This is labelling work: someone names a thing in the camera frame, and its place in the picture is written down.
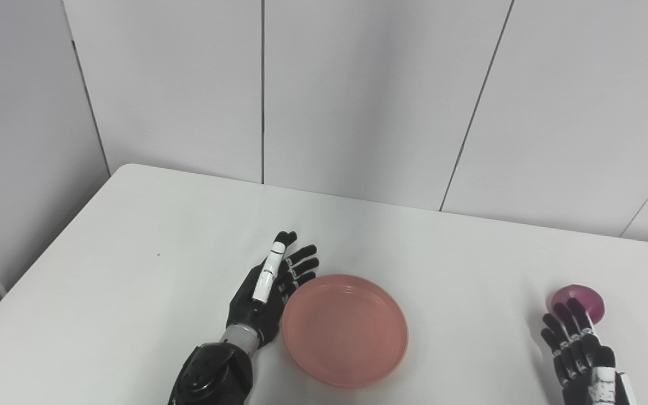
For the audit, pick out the purple red onion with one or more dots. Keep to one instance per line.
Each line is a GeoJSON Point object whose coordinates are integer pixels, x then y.
{"type": "Point", "coordinates": [585, 295]}

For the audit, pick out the pink round plate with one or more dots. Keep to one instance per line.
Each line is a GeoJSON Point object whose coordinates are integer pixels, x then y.
{"type": "Point", "coordinates": [346, 332]}

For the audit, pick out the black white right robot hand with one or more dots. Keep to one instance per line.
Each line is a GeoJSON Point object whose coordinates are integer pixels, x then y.
{"type": "Point", "coordinates": [583, 377]}

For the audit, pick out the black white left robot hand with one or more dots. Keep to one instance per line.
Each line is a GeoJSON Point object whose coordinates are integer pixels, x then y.
{"type": "Point", "coordinates": [256, 309]}

